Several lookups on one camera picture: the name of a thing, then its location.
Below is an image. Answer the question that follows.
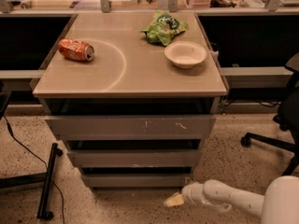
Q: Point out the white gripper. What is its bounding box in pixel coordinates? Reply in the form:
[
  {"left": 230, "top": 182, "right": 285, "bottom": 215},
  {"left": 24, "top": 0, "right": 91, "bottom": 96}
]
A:
[{"left": 164, "top": 177, "right": 206, "bottom": 207}]

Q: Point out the grey bottom drawer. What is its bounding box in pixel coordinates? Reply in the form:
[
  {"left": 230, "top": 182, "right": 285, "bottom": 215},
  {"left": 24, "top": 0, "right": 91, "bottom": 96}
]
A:
[{"left": 81, "top": 174, "right": 193, "bottom": 188}]

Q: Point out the grey drawer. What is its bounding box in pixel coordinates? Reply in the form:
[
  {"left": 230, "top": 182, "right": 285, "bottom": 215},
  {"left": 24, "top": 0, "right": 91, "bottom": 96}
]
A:
[
  {"left": 81, "top": 174, "right": 193, "bottom": 188},
  {"left": 45, "top": 115, "right": 216, "bottom": 141},
  {"left": 67, "top": 150, "right": 200, "bottom": 167}
]

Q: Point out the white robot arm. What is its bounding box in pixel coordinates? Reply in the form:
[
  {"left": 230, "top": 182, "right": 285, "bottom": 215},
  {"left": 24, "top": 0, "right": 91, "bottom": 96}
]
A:
[{"left": 164, "top": 175, "right": 299, "bottom": 224}]

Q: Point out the grey drawer cabinet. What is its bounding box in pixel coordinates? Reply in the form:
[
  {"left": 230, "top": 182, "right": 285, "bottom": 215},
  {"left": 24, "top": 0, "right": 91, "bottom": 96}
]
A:
[{"left": 33, "top": 12, "right": 227, "bottom": 176}]

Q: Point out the grey middle drawer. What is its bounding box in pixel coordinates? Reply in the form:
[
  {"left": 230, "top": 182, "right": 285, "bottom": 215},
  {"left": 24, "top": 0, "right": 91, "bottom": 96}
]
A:
[{"left": 67, "top": 150, "right": 200, "bottom": 167}]

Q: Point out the grey top drawer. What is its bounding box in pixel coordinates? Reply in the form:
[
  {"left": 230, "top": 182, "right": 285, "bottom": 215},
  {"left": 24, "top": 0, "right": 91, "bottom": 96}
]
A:
[{"left": 45, "top": 115, "right": 216, "bottom": 141}]

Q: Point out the black office chair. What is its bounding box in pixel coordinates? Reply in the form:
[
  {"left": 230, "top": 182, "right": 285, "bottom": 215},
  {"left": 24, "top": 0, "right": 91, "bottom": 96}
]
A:
[{"left": 240, "top": 53, "right": 299, "bottom": 175}]

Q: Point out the white paper bowl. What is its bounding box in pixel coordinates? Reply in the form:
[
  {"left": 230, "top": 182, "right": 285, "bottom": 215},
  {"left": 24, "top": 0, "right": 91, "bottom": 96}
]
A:
[{"left": 164, "top": 41, "right": 207, "bottom": 69}]

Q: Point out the black metal stand base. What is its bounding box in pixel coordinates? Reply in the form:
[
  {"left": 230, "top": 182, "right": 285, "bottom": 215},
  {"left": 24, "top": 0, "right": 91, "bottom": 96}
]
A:
[{"left": 0, "top": 143, "right": 63, "bottom": 220}]

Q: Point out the green chip bag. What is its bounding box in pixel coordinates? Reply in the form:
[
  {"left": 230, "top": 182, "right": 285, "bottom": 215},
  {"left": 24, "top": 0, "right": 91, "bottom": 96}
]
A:
[{"left": 141, "top": 10, "right": 189, "bottom": 47}]

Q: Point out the crushed orange soda can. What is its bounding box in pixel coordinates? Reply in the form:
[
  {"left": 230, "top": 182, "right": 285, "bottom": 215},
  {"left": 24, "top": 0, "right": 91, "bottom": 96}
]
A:
[{"left": 58, "top": 38, "right": 94, "bottom": 62}]

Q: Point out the black floor cable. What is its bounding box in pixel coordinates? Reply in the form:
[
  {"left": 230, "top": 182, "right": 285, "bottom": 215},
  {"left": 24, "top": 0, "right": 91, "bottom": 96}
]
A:
[{"left": 2, "top": 115, "right": 66, "bottom": 224}]

